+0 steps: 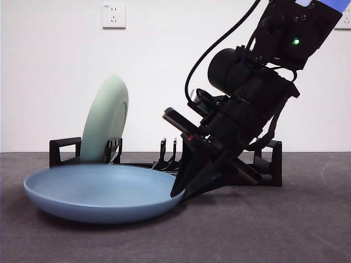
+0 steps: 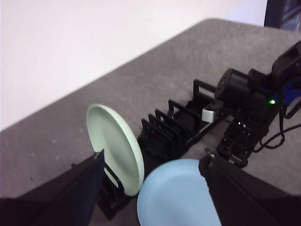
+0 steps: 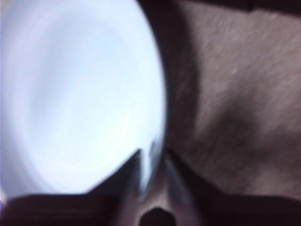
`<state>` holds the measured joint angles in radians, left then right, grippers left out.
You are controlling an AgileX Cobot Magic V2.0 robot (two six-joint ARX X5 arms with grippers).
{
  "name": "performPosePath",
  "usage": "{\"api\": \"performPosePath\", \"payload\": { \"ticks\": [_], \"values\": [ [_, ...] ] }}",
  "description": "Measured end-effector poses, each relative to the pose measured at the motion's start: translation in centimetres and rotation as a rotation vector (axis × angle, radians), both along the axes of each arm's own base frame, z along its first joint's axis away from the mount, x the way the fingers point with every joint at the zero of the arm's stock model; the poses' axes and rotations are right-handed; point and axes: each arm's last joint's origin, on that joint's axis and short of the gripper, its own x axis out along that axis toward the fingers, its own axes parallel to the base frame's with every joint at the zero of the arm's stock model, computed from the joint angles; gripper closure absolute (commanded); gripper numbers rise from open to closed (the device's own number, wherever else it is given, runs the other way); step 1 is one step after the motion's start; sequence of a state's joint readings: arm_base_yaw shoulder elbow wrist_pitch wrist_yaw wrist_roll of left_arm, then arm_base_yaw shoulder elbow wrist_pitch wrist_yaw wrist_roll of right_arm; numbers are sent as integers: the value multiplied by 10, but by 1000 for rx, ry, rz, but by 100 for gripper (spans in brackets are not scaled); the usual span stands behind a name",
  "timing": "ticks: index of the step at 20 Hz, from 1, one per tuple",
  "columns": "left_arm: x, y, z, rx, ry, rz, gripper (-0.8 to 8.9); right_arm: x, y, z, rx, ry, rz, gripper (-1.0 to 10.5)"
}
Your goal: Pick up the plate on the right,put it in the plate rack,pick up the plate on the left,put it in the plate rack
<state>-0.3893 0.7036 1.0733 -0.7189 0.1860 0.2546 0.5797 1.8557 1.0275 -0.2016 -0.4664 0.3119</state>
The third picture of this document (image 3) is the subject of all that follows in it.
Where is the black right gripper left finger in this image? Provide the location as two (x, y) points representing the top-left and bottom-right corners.
(0, 150), (143, 226)

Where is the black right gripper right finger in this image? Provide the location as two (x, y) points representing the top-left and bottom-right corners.
(164, 150), (301, 226)

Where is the blue round plate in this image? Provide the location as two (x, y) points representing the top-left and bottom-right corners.
(0, 0), (168, 197)

